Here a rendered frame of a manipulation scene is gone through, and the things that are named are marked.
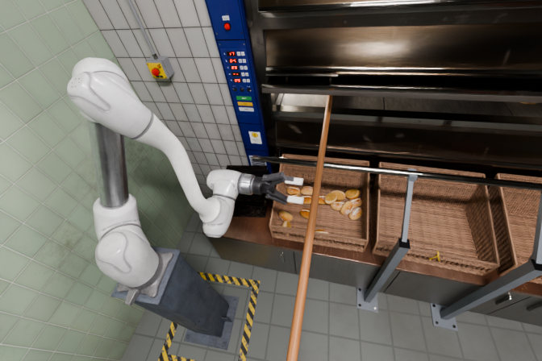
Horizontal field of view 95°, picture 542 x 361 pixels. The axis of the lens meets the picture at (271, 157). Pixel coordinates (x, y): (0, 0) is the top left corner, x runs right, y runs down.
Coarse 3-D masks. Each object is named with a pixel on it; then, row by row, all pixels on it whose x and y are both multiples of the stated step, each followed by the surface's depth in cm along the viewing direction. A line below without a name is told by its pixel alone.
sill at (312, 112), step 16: (288, 112) 143; (304, 112) 141; (320, 112) 139; (336, 112) 137; (352, 112) 136; (368, 112) 134; (384, 112) 133; (400, 112) 131; (416, 112) 130; (432, 112) 129; (496, 128) 121; (512, 128) 119; (528, 128) 117
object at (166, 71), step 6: (150, 60) 132; (156, 60) 131; (162, 60) 130; (168, 60) 135; (150, 66) 133; (156, 66) 132; (162, 66) 131; (168, 66) 135; (150, 72) 136; (162, 72) 134; (168, 72) 136; (156, 78) 138; (162, 78) 137; (168, 78) 137
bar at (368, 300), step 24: (336, 168) 113; (360, 168) 110; (384, 168) 108; (408, 168) 107; (408, 192) 107; (408, 216) 108; (408, 240) 108; (384, 264) 130; (528, 264) 99; (360, 288) 181; (480, 288) 127; (504, 288) 113; (432, 312) 167; (456, 312) 149
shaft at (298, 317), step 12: (324, 120) 130; (324, 132) 123; (324, 144) 118; (324, 156) 115; (312, 192) 102; (312, 204) 97; (312, 216) 93; (312, 228) 90; (312, 240) 88; (300, 276) 80; (300, 288) 77; (300, 300) 75; (300, 312) 73; (300, 324) 71; (300, 336) 70; (288, 348) 68; (288, 360) 66
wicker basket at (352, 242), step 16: (336, 160) 158; (352, 160) 155; (304, 176) 171; (336, 176) 165; (352, 176) 162; (368, 176) 149; (320, 192) 173; (368, 192) 144; (288, 208) 168; (320, 208) 165; (368, 208) 140; (272, 224) 146; (304, 224) 158; (320, 224) 157; (336, 224) 156; (352, 224) 154; (368, 224) 136; (304, 240) 149; (320, 240) 144; (336, 240) 139; (352, 240) 136; (368, 240) 132
